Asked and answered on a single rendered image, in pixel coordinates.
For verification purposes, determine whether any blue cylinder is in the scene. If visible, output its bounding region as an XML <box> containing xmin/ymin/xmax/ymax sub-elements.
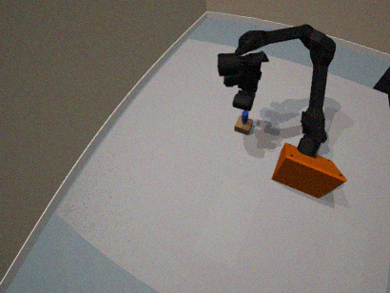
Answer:
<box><xmin>242</xmin><ymin>110</ymin><xmax>248</xmax><ymax>123</ymax></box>

